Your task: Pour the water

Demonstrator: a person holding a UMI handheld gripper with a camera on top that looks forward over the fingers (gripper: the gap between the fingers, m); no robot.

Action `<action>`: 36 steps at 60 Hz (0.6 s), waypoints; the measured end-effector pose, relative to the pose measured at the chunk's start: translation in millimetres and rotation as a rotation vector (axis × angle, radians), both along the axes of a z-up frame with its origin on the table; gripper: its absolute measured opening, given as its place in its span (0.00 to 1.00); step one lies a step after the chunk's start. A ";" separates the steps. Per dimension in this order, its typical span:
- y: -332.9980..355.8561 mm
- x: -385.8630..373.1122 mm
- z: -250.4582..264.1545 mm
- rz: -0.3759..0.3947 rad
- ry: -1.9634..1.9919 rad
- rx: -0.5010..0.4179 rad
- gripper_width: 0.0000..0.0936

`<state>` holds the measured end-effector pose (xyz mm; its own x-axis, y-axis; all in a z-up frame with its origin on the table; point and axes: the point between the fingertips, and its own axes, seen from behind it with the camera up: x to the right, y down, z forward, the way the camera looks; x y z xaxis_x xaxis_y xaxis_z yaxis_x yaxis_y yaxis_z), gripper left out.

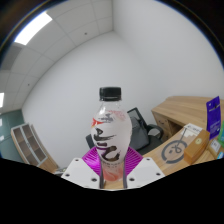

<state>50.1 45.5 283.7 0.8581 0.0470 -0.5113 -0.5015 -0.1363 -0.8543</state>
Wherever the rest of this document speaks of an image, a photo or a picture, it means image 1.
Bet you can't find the green packet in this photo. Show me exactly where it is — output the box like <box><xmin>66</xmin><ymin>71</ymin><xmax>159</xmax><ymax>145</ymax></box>
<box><xmin>217</xmin><ymin>119</ymin><xmax>224</xmax><ymax>145</ymax></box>

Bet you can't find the wooden side desk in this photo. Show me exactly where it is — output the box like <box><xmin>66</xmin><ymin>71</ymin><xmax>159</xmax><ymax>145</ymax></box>
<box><xmin>151</xmin><ymin>95</ymin><xmax>224</xmax><ymax>143</ymax></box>

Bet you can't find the purple packet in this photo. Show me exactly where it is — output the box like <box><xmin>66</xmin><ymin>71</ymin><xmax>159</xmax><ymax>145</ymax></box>
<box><xmin>205</xmin><ymin>95</ymin><xmax>223</xmax><ymax>141</ymax></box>

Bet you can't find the white sheet with circle print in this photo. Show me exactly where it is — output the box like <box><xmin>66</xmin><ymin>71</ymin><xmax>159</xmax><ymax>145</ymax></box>
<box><xmin>161</xmin><ymin>122</ymin><xmax>204</xmax><ymax>165</ymax></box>

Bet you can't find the black mesh-back office chair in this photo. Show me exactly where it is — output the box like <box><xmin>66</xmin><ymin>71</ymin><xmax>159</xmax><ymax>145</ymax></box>
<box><xmin>126</xmin><ymin>106</ymin><xmax>165</xmax><ymax>156</ymax></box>

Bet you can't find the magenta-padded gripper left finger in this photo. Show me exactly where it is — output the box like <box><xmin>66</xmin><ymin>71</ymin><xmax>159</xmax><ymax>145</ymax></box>
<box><xmin>60</xmin><ymin>147</ymin><xmax>102</xmax><ymax>190</ymax></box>

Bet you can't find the orange-brown small box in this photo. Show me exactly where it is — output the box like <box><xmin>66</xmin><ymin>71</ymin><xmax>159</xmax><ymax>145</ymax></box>
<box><xmin>183</xmin><ymin>128</ymin><xmax>211</xmax><ymax>166</ymax></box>

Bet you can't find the clear drink bottle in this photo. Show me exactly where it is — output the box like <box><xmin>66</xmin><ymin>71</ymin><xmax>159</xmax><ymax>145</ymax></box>
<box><xmin>90</xmin><ymin>86</ymin><xmax>134</xmax><ymax>183</ymax></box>

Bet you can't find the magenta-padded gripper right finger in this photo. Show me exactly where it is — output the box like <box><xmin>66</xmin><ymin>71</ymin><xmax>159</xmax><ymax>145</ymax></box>
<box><xmin>121</xmin><ymin>147</ymin><xmax>165</xmax><ymax>190</ymax></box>

